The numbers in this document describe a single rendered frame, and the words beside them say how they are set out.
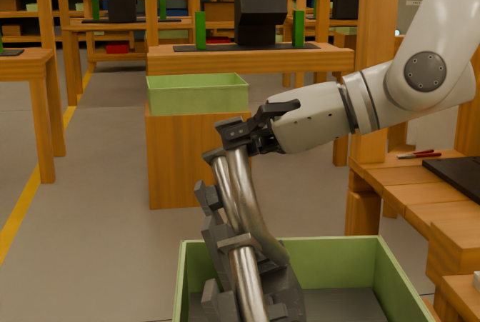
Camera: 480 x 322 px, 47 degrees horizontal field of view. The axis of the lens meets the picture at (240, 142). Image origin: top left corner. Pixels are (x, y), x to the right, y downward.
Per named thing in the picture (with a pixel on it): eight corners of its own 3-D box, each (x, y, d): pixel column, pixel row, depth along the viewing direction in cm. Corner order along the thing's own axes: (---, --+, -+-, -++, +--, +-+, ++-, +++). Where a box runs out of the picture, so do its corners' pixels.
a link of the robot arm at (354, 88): (362, 92, 81) (342, 98, 81) (356, 58, 73) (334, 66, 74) (380, 141, 77) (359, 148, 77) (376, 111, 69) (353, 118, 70)
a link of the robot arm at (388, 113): (381, 127, 70) (376, 131, 79) (488, 93, 67) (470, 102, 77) (360, 64, 70) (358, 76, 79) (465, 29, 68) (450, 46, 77)
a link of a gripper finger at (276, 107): (316, 106, 75) (288, 127, 78) (275, 93, 70) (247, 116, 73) (318, 113, 74) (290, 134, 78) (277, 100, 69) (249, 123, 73)
